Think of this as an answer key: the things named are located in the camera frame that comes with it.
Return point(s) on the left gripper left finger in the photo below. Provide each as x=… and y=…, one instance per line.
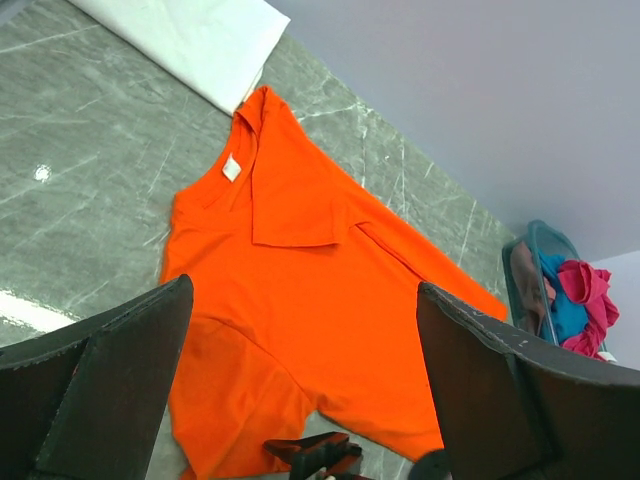
x=86, y=401

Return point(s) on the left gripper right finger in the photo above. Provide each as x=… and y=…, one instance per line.
x=512, y=406

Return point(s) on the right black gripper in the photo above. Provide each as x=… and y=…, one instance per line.
x=333, y=455

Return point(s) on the orange t-shirt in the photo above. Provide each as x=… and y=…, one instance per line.
x=305, y=293

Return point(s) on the teal plastic laundry basket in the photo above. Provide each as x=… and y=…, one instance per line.
x=539, y=237

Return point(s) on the blue t-shirt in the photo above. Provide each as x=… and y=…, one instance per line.
x=562, y=300

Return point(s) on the magenta t-shirt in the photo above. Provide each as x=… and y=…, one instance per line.
x=589, y=312

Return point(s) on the folded white t-shirt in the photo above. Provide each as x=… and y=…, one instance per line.
x=217, y=48

